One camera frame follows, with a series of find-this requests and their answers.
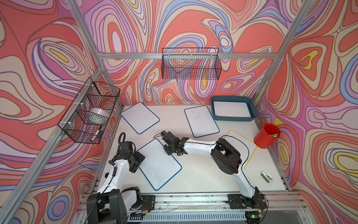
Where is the blue whiteboard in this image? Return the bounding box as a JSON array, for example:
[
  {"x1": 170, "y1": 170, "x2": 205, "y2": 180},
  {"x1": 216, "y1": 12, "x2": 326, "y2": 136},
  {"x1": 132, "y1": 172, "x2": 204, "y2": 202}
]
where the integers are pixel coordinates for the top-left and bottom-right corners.
[
  {"x1": 139, "y1": 139, "x2": 182, "y2": 191},
  {"x1": 121, "y1": 103, "x2": 160, "y2": 134},
  {"x1": 184, "y1": 105, "x2": 220, "y2": 138},
  {"x1": 213, "y1": 101, "x2": 251, "y2": 118}
]

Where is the yellow framed whiteboard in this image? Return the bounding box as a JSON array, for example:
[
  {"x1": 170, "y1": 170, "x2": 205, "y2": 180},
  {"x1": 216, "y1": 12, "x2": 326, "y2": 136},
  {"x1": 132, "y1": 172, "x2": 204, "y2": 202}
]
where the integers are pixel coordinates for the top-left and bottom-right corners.
[{"x1": 223, "y1": 130, "x2": 257, "y2": 170}]

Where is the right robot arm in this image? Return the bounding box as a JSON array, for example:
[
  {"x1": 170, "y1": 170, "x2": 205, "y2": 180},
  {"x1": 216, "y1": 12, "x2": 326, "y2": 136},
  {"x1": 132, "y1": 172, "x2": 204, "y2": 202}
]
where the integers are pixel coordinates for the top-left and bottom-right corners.
[{"x1": 160, "y1": 131, "x2": 269, "y2": 210}]

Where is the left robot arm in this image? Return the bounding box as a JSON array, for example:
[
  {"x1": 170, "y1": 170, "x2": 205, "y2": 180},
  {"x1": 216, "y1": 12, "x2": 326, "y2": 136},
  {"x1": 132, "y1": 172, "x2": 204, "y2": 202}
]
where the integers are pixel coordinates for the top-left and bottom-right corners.
[{"x1": 84, "y1": 132, "x2": 145, "y2": 224}]

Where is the teal plastic storage box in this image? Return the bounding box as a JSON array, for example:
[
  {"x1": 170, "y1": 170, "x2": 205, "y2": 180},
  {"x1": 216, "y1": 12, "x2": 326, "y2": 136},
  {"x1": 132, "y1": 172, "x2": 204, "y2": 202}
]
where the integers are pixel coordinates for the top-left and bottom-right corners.
[{"x1": 211, "y1": 96, "x2": 257, "y2": 122}]

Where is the white whiteboard eraser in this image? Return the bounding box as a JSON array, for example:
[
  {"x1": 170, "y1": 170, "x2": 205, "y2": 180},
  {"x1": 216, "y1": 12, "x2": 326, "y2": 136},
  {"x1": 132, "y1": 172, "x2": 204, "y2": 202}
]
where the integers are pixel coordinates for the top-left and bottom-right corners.
[{"x1": 261, "y1": 171, "x2": 274, "y2": 183}]

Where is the marker in left basket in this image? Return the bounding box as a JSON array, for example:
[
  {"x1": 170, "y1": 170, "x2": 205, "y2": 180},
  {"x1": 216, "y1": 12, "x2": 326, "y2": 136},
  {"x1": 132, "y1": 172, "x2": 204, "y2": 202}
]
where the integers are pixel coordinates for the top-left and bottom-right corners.
[{"x1": 91, "y1": 129, "x2": 100, "y2": 142}]

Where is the green circuit board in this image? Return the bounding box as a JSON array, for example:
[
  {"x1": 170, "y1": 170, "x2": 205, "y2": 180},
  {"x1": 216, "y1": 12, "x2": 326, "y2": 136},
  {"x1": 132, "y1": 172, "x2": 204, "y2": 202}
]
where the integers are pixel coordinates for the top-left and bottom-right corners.
[{"x1": 129, "y1": 213, "x2": 146, "y2": 220}]

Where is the silver tape roll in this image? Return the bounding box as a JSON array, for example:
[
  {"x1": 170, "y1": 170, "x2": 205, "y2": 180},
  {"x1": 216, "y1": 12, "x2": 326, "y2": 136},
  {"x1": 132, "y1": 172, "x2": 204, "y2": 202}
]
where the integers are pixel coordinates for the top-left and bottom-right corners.
[{"x1": 88, "y1": 108, "x2": 110, "y2": 123}]

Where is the red plastic cup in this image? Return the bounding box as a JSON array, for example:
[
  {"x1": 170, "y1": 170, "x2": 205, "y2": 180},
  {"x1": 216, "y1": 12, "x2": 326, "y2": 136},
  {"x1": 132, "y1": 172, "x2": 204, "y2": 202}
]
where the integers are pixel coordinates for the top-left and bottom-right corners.
[{"x1": 254, "y1": 124, "x2": 281, "y2": 148}]

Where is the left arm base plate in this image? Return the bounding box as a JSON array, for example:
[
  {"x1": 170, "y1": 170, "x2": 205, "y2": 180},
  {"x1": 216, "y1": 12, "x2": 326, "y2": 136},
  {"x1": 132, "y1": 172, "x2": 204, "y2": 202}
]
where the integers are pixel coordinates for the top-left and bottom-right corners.
[{"x1": 123, "y1": 194, "x2": 156, "y2": 211}]

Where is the left black wire basket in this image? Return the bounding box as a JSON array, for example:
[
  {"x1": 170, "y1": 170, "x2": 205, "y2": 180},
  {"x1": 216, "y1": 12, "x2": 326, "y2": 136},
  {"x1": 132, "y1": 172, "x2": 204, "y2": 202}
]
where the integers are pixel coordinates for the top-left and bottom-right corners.
[{"x1": 58, "y1": 78, "x2": 120, "y2": 144}]

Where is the black wire basket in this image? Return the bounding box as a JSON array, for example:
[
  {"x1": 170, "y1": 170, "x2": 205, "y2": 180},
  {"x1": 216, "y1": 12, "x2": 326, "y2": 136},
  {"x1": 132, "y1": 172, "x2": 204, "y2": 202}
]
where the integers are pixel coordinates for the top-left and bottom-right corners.
[
  {"x1": 58, "y1": 78, "x2": 120, "y2": 144},
  {"x1": 161, "y1": 47, "x2": 222, "y2": 80}
]

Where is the back black wire basket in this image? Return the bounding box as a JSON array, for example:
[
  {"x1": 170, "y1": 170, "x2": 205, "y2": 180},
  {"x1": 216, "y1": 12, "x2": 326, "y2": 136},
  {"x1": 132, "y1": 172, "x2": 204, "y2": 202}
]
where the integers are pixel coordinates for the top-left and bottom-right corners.
[{"x1": 161, "y1": 47, "x2": 222, "y2": 80}]

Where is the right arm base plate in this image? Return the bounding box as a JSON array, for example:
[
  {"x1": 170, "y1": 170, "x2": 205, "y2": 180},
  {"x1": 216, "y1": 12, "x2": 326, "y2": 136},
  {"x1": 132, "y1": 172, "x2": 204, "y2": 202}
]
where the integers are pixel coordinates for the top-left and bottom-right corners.
[{"x1": 225, "y1": 194, "x2": 268, "y2": 210}]

